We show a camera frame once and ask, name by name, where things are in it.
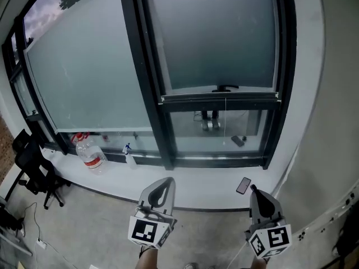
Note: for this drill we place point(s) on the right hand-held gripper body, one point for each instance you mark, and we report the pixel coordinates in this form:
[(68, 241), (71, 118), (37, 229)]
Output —
[(276, 238)]

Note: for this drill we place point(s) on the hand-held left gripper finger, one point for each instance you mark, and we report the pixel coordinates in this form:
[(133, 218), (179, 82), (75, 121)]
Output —
[(170, 197), (146, 192)]

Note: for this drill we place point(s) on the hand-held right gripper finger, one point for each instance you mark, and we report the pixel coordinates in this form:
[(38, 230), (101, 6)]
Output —
[(254, 206), (276, 206)]

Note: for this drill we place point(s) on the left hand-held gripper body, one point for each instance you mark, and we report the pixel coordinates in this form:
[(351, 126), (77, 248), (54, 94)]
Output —
[(146, 230)]

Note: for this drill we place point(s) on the grey roll-up window screen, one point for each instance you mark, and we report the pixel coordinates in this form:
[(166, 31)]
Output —
[(216, 38)]

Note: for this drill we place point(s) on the person's right forearm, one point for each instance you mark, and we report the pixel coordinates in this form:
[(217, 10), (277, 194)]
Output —
[(259, 263)]

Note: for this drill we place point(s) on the person's left forearm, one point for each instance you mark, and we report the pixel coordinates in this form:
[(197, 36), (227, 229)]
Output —
[(148, 258)]

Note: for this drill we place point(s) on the black smartphone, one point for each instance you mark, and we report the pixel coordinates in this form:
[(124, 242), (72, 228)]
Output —
[(243, 185)]

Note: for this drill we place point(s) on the white spray bottle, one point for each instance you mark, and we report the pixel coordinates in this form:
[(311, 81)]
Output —
[(130, 158)]

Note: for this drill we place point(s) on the person's shoe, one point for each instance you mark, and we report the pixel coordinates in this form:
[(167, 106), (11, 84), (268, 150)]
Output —
[(190, 266)]

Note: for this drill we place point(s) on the large clear water bottle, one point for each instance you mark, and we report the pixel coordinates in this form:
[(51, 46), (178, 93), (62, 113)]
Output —
[(91, 155)]

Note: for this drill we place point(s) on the white power strip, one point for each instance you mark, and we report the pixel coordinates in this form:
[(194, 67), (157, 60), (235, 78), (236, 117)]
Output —
[(41, 243)]

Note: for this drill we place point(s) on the black office chair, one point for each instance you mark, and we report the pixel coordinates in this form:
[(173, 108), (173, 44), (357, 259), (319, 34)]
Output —
[(33, 164)]

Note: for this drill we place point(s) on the frosted glass panel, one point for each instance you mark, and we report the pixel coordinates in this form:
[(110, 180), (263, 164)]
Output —
[(84, 74)]

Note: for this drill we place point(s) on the black equipment pile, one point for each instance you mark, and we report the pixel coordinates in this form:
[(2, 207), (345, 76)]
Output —
[(8, 217)]

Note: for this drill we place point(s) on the black window frame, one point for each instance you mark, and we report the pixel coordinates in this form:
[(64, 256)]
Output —
[(140, 66)]

